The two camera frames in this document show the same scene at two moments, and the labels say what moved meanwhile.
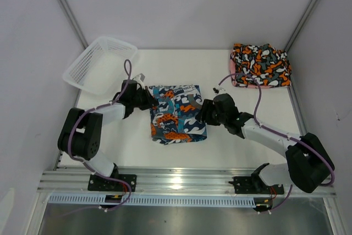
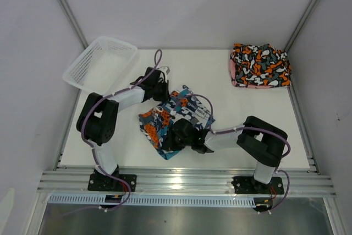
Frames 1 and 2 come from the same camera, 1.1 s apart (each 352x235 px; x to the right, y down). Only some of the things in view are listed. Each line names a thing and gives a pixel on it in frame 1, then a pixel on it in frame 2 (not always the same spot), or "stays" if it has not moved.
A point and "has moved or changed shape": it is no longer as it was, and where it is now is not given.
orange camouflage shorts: [269, 64] stays
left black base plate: [100, 183] stays
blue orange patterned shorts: [174, 119] has moved or changed shape
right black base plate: [255, 185] stays
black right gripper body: [218, 119] to [176, 142]
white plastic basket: [100, 69] stays
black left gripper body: [141, 99] to [160, 92]
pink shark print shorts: [232, 68] stays
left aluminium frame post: [67, 7] stays
